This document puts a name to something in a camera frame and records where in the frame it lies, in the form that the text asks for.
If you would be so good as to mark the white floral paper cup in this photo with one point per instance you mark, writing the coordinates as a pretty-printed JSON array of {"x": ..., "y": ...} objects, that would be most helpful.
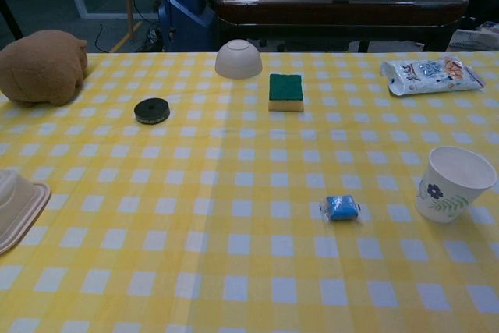
[{"x": 448, "y": 192}]

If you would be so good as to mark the blue candy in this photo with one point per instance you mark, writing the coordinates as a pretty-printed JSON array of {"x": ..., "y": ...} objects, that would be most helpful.
[{"x": 341, "y": 208}]

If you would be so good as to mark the green yellow sponge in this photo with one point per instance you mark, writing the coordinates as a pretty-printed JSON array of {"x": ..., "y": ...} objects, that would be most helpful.
[{"x": 285, "y": 87}]

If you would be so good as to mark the yellow checkered tablecloth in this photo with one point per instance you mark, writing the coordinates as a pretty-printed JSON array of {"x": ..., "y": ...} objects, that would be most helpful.
[{"x": 195, "y": 192}]

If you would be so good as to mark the beige upturned bowl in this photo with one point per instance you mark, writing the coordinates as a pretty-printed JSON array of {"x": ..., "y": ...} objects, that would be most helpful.
[{"x": 238, "y": 62}]

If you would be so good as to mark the black tape roll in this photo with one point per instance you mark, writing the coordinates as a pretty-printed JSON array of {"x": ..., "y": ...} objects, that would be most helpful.
[{"x": 152, "y": 111}]

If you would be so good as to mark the blue machine base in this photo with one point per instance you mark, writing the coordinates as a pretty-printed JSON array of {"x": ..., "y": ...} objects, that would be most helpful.
[{"x": 187, "y": 17}]

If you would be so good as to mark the dark wooden mahjong table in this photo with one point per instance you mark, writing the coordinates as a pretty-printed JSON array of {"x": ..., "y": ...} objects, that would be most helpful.
[{"x": 331, "y": 9}]

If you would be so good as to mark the white snack bag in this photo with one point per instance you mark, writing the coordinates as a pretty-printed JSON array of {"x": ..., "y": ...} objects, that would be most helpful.
[{"x": 425, "y": 75}]

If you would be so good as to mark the brown plush toy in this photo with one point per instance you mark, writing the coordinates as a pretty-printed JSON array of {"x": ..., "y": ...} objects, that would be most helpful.
[{"x": 39, "y": 71}]

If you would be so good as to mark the beige lunch box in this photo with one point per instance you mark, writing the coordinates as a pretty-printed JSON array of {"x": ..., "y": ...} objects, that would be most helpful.
[{"x": 15, "y": 208}]

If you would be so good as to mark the white plastic basket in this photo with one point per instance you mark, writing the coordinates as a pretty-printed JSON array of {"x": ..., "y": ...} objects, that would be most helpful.
[{"x": 473, "y": 40}]

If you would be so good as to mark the black table leg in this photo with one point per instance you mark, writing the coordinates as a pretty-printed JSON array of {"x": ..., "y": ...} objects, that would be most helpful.
[{"x": 11, "y": 17}]

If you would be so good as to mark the black bag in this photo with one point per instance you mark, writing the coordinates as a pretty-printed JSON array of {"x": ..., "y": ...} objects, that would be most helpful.
[{"x": 483, "y": 7}]

